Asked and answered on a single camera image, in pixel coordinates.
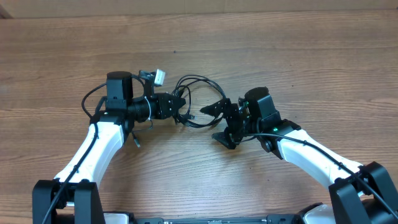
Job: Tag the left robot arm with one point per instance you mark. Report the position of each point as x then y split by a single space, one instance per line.
72 196

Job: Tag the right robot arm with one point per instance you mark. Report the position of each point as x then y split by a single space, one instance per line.
358 193

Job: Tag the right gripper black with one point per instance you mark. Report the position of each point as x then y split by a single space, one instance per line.
220 107

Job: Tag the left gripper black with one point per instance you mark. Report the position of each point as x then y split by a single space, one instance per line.
161 101

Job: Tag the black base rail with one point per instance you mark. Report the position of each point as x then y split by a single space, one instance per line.
214 221

